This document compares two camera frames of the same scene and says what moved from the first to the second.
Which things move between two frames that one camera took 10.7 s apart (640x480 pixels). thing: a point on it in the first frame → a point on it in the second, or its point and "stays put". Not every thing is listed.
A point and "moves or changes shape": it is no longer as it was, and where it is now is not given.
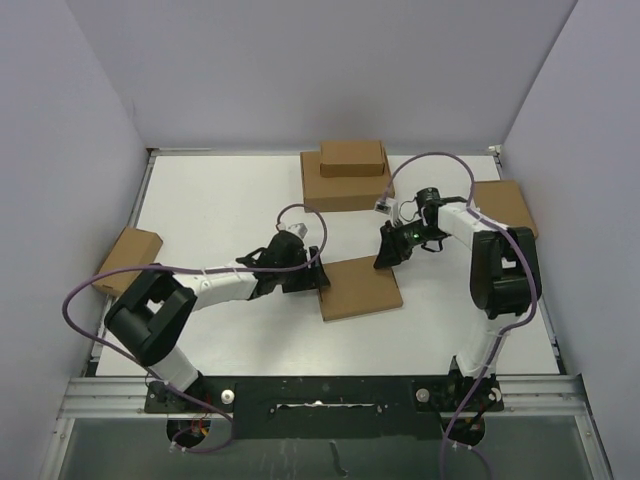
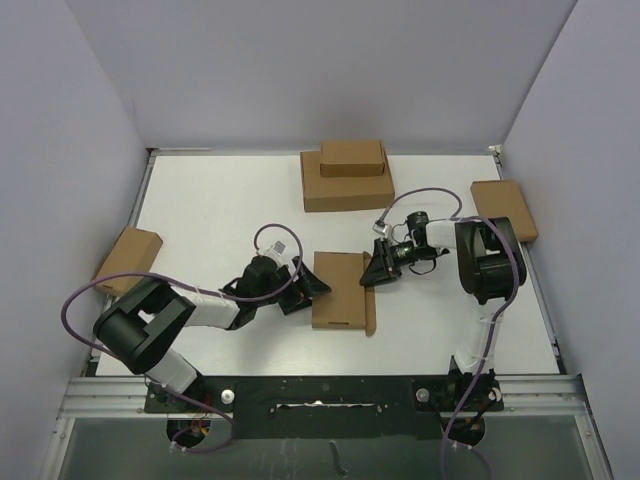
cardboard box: [134, 248] stays put
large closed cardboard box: [340, 193] stays put
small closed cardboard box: [351, 159] stays put
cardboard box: [357, 287] moves or changes shape
